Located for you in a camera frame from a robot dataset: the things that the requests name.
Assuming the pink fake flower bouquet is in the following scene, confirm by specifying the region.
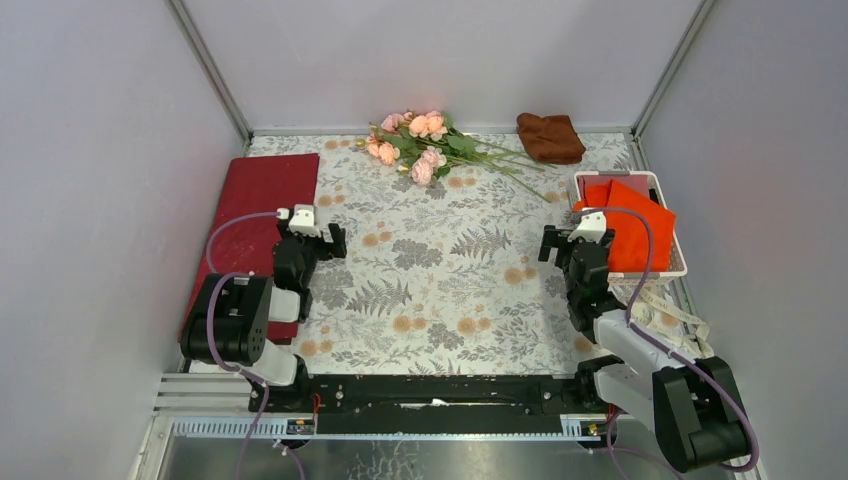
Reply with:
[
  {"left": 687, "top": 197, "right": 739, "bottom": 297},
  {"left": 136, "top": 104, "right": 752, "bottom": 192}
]
[{"left": 354, "top": 110, "right": 550, "bottom": 203}]

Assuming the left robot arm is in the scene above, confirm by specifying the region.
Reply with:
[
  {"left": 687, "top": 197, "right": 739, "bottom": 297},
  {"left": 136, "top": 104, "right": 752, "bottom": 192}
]
[{"left": 179, "top": 220, "right": 347, "bottom": 411}]

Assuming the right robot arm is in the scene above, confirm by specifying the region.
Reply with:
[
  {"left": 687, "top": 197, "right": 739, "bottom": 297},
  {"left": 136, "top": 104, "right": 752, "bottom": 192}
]
[{"left": 538, "top": 225, "right": 760, "bottom": 473}]

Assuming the orange cloth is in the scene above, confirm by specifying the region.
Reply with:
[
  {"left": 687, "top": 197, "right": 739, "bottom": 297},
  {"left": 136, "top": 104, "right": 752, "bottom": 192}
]
[{"left": 573, "top": 183, "right": 676, "bottom": 273}]

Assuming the cream printed ribbon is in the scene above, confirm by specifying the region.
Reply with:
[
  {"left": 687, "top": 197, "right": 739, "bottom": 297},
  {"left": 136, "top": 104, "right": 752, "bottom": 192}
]
[{"left": 633, "top": 290, "right": 715, "bottom": 358}]

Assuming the white plastic basket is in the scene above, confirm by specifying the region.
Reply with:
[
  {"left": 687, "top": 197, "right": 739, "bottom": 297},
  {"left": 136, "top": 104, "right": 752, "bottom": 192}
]
[{"left": 573, "top": 170, "right": 688, "bottom": 286}]

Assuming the dark red paper in basket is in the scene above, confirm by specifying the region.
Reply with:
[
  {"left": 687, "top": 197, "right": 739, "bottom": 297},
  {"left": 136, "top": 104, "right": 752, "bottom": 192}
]
[{"left": 577, "top": 175, "right": 651, "bottom": 199}]

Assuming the brown folded cloth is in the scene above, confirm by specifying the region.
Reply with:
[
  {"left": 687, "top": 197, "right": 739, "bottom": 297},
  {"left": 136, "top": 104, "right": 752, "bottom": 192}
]
[{"left": 516, "top": 113, "right": 586, "bottom": 165}]

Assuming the floral tablecloth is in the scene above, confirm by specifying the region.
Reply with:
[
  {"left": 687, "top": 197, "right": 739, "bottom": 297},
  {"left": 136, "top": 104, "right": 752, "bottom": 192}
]
[{"left": 247, "top": 135, "right": 604, "bottom": 375}]

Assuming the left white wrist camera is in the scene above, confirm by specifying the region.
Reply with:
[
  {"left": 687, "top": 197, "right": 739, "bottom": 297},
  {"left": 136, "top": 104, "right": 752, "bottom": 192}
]
[{"left": 276, "top": 204, "right": 322, "bottom": 238}]

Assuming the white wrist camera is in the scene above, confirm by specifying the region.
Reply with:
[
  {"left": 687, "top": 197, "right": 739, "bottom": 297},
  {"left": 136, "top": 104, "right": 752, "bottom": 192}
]
[
  {"left": 276, "top": 204, "right": 322, "bottom": 238},
  {"left": 568, "top": 208, "right": 607, "bottom": 244}
]

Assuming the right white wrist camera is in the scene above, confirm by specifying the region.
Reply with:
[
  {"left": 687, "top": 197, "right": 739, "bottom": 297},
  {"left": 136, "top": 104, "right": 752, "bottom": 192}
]
[{"left": 568, "top": 208, "right": 607, "bottom": 244}]

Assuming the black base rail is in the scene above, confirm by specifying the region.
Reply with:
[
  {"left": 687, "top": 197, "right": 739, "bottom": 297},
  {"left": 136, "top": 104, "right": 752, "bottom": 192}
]
[{"left": 248, "top": 374, "right": 612, "bottom": 437}]

